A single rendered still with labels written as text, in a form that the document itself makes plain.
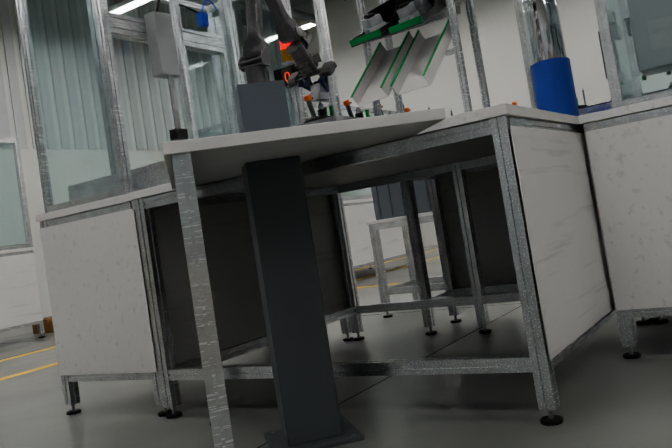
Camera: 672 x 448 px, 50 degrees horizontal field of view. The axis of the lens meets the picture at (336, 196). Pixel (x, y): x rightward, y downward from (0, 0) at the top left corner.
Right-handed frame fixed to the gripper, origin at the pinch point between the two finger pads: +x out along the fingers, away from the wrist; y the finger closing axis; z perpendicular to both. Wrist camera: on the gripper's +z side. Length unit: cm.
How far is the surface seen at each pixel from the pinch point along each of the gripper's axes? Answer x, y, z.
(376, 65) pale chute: 0.7, -22.7, 3.3
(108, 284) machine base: 28, 98, -56
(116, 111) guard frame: -20, 82, -11
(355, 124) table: -20, -48, -65
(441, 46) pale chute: -1.6, -49.5, -2.0
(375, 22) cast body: -14.9, -31.0, 1.6
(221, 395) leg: 6, -18, -124
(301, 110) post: 11.6, 17.9, 7.1
